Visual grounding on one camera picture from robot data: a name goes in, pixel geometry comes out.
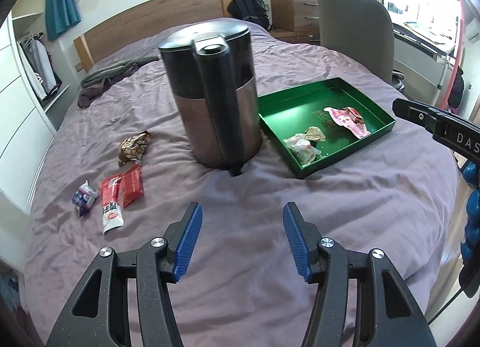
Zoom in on pink cartoon character pouch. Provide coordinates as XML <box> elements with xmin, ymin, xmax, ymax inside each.
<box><xmin>324</xmin><ymin>107</ymin><xmax>370</xmax><ymax>139</ymax></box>

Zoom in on red white snack pouch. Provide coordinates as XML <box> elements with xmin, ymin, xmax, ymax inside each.
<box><xmin>100</xmin><ymin>175</ymin><xmax>124</xmax><ymax>235</ymax></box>

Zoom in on green small snack packet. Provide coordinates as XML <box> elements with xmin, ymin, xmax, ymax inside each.
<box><xmin>305</xmin><ymin>126</ymin><xmax>326</xmax><ymax>143</ymax></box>

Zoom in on pastel candy packet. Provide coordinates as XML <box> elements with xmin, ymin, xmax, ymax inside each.
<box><xmin>283</xmin><ymin>133</ymin><xmax>321</xmax><ymax>166</ymax></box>

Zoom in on red snack packet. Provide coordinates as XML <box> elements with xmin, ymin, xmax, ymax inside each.
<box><xmin>120</xmin><ymin>164</ymin><xmax>144</xmax><ymax>208</ymax></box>

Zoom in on small orange-red snack bar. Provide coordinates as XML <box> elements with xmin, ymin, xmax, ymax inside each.
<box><xmin>343</xmin><ymin>107</ymin><xmax>365</xmax><ymax>127</ymax></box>

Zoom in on green tray box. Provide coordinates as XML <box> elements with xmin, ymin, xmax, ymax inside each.
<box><xmin>259</xmin><ymin>78</ymin><xmax>395</xmax><ymax>178</ymax></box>

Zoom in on grey chair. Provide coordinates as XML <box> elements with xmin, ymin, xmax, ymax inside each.
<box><xmin>317</xmin><ymin>0</ymin><xmax>404</xmax><ymax>92</ymax></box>

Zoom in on blue white snack bag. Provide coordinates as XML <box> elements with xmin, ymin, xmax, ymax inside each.
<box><xmin>72</xmin><ymin>180</ymin><xmax>99</xmax><ymax>217</ymax></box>

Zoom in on wooden nightstand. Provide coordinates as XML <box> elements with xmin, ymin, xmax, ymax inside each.
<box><xmin>270</xmin><ymin>0</ymin><xmax>320</xmax><ymax>45</ymax></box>

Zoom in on brown chocolate snack bag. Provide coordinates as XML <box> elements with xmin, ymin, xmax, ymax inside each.
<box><xmin>118</xmin><ymin>131</ymin><xmax>151</xmax><ymax>166</ymax></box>

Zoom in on white wardrobe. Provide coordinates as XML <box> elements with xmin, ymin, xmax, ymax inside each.
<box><xmin>1</xmin><ymin>15</ymin><xmax>56</xmax><ymax>215</ymax></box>

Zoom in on black backpack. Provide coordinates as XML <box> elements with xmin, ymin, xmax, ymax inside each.
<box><xmin>227</xmin><ymin>0</ymin><xmax>272</xmax><ymax>31</ymax></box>

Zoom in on black copper electric kettle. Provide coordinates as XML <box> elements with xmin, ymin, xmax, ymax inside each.
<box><xmin>158</xmin><ymin>19</ymin><xmax>262</xmax><ymax>176</ymax></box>

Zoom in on crumpled dark clothes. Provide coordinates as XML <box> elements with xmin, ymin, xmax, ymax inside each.
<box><xmin>77</xmin><ymin>55</ymin><xmax>160</xmax><ymax>108</ymax></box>

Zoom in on wooden headboard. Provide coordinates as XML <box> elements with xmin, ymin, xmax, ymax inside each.
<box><xmin>73</xmin><ymin>0</ymin><xmax>232</xmax><ymax>71</ymax></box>

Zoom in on hanging clothes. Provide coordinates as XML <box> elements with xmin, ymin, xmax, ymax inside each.
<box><xmin>18</xmin><ymin>32</ymin><xmax>62</xmax><ymax>102</ymax></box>

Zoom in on teal curtain left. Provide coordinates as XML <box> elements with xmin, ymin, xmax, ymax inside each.
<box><xmin>45</xmin><ymin>0</ymin><xmax>81</xmax><ymax>41</ymax></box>

